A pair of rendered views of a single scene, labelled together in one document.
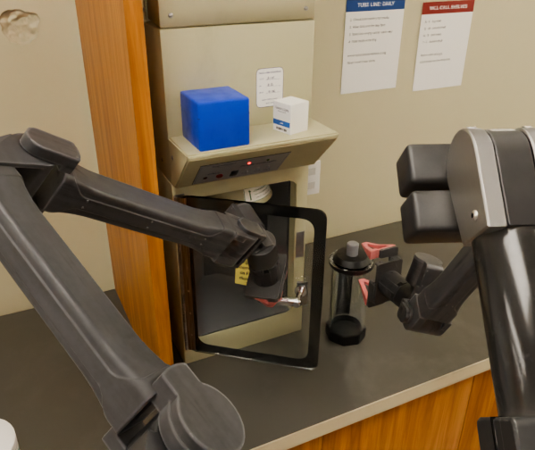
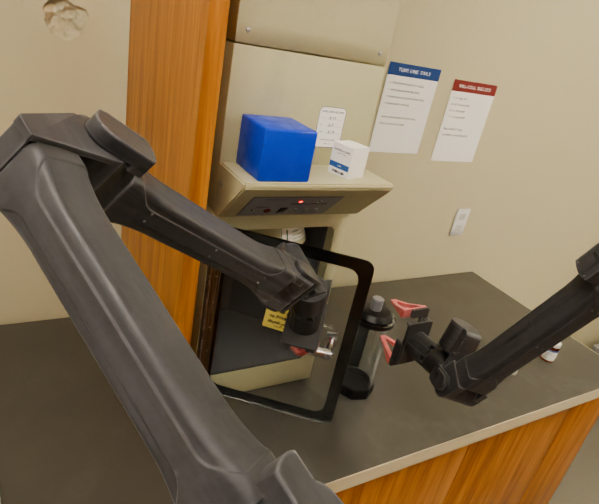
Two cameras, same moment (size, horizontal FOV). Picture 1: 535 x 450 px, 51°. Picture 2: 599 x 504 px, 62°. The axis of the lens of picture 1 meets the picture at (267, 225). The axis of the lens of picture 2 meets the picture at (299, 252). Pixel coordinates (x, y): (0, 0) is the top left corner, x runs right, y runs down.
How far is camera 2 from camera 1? 0.23 m
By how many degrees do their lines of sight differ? 7
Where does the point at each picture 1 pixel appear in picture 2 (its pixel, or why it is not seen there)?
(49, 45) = (93, 45)
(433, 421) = (426, 483)
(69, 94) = (105, 101)
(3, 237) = (57, 244)
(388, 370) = (396, 430)
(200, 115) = (266, 142)
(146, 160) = (199, 180)
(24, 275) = (82, 302)
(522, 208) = not seen: outside the picture
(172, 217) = (238, 248)
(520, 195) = not seen: outside the picture
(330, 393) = (340, 449)
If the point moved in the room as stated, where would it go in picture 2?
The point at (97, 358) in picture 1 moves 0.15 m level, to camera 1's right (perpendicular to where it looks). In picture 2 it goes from (180, 435) to (399, 458)
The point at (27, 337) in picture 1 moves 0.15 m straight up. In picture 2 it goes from (17, 354) to (13, 300)
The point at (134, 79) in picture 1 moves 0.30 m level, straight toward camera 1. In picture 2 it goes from (204, 89) to (237, 145)
